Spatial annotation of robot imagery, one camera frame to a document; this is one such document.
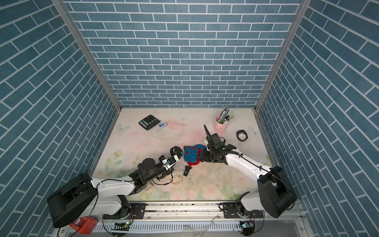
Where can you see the black desktop calculator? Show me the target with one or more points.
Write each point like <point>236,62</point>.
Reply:
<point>149,122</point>

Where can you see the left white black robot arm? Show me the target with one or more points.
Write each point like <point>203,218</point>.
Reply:
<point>86,196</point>

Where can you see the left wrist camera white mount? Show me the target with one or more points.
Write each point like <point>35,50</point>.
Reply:
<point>170,162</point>

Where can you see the light blue stapler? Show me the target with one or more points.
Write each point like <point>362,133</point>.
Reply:
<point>163,125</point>

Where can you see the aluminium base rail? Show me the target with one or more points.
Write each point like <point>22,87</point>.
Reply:
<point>155,217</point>

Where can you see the gold watch left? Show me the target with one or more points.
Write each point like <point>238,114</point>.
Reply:
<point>150,186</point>

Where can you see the red box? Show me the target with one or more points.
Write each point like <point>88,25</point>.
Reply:
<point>84,225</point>

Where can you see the gold watch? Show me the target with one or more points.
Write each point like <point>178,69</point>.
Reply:
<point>150,186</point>
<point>176,180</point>

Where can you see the pink pen holder cup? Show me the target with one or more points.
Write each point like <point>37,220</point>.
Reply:
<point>219,127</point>

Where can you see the gold watch right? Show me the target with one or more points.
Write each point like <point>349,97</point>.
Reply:
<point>176,180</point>

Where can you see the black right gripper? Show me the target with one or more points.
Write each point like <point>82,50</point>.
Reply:
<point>204,157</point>

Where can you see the red blue towel cloth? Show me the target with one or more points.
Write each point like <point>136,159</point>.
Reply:
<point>192,153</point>

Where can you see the pens in cup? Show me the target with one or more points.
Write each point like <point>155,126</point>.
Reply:
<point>224,116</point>

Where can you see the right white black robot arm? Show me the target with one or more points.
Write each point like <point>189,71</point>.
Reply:
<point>275,192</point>

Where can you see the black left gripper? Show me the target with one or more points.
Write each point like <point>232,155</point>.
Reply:
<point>160,158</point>

